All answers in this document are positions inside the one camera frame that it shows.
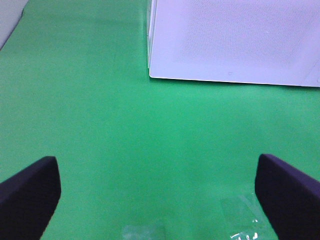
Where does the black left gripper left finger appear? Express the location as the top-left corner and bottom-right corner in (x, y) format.
(0, 156), (62, 240)

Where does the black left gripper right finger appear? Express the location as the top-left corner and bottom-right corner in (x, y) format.
(254, 154), (320, 240)

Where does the white microwave door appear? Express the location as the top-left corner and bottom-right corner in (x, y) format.
(151, 0), (320, 87)

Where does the clear tape strip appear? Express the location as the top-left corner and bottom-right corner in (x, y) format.
(220, 193), (278, 240)

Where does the green table cloth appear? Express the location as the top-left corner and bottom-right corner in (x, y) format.
(0, 0), (320, 240)

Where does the white microwave oven body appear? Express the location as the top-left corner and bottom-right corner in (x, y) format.
(146, 0), (158, 78)

